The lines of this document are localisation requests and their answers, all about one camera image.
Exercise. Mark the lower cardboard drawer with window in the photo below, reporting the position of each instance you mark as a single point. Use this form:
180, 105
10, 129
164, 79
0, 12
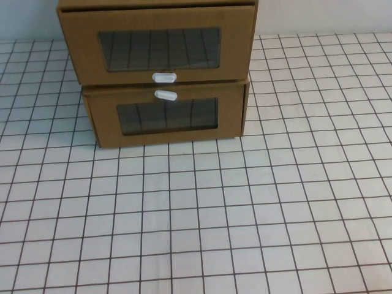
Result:
107, 89

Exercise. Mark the brown cardboard drawer with window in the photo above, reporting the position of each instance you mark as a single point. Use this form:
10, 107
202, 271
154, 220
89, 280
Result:
101, 122
79, 46

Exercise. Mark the brown cardboard shoe box shell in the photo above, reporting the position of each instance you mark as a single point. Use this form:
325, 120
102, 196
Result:
122, 3

